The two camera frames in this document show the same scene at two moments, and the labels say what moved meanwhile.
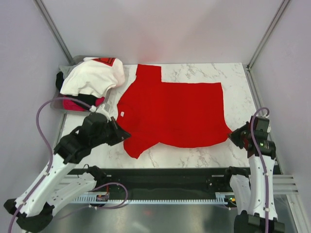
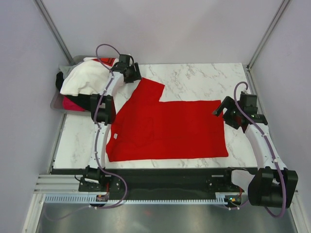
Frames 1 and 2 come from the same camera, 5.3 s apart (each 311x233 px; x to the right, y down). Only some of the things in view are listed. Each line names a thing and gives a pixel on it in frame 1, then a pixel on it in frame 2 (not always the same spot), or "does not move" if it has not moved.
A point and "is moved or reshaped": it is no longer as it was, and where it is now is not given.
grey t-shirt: x=66 y=70 does not move
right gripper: x=233 y=135 → x=227 y=103
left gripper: x=122 y=134 → x=137 y=74
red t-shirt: x=178 y=114 is moved or reshaped
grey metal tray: x=84 y=85 does not move
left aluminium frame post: x=54 y=31 does not move
